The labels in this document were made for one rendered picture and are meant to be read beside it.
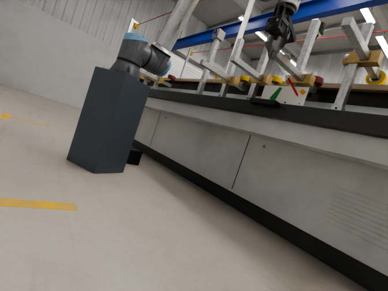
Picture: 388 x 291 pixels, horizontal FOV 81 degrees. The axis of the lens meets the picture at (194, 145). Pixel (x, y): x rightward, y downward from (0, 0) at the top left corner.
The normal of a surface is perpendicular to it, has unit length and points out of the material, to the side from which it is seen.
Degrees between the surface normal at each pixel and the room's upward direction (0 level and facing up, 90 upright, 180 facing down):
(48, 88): 90
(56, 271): 0
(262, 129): 90
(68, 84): 90
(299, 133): 90
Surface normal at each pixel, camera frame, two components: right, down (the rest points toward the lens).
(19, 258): 0.32, -0.95
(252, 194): -0.73, -0.22
